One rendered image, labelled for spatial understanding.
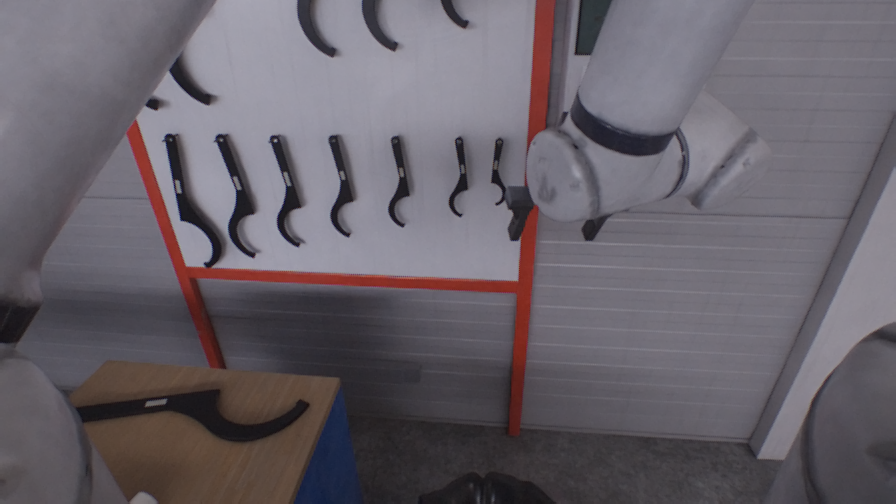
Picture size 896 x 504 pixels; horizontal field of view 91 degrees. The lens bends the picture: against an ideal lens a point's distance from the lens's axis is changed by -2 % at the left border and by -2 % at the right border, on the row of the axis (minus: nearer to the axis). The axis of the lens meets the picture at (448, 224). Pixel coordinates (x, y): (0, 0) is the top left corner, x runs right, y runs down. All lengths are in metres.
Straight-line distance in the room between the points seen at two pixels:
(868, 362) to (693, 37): 0.20
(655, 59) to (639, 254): 1.49
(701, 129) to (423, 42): 1.10
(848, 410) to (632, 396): 2.05
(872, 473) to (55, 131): 0.49
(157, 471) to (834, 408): 1.25
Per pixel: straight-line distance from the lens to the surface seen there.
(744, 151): 0.50
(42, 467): 0.26
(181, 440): 1.35
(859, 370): 0.27
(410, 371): 2.10
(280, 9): 1.59
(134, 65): 0.45
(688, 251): 1.86
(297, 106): 1.63
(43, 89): 0.42
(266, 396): 1.36
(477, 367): 2.11
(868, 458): 0.25
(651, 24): 0.34
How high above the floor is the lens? 1.89
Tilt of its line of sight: 28 degrees down
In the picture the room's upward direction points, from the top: 1 degrees counter-clockwise
